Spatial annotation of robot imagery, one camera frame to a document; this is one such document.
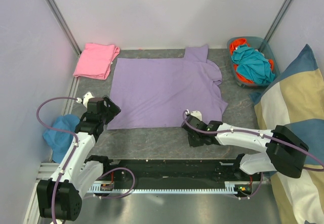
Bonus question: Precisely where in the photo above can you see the teal t shirt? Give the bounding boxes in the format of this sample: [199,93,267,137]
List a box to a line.
[231,44,276,87]

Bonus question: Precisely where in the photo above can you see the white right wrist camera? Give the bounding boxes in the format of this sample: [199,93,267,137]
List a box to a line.
[184,110,203,121]

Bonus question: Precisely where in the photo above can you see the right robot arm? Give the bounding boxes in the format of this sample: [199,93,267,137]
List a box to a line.
[182,111,309,181]

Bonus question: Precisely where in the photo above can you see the blue bucket hat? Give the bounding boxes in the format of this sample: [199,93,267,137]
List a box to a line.
[43,114,79,163]

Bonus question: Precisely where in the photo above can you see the light blue cable duct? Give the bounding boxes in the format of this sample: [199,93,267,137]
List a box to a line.
[87,183,251,195]

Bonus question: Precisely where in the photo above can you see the orange t shirt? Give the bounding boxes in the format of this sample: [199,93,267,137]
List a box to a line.
[229,38,275,83]

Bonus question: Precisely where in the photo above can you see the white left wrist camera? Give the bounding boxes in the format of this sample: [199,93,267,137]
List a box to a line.
[76,92,95,108]

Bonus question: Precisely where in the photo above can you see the folded pink t shirt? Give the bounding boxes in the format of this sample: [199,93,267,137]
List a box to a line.
[73,43,120,80]

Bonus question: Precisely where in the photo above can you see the aluminium frame post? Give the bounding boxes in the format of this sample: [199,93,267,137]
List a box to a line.
[45,0,81,56]
[264,0,294,42]

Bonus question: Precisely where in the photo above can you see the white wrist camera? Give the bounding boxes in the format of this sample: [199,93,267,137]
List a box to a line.
[76,92,95,108]
[184,110,203,121]

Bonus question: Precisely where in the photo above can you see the left aluminium frame post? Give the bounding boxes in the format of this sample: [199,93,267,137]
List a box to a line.
[45,0,81,56]

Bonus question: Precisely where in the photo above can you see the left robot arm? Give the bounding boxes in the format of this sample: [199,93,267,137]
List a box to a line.
[36,93,121,223]

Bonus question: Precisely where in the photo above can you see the right aluminium frame post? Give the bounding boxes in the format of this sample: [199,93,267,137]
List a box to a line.
[264,0,294,42]

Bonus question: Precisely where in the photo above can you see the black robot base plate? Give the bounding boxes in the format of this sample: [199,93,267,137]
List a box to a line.
[103,159,261,190]

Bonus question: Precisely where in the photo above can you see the purple t shirt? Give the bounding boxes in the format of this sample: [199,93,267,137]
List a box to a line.
[107,45,228,130]

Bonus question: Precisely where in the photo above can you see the blue beige checked pillow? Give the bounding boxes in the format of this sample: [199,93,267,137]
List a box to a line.
[250,44,323,223]

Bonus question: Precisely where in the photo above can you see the teal laundry basket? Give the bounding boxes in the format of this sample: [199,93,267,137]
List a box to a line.
[227,36,280,88]

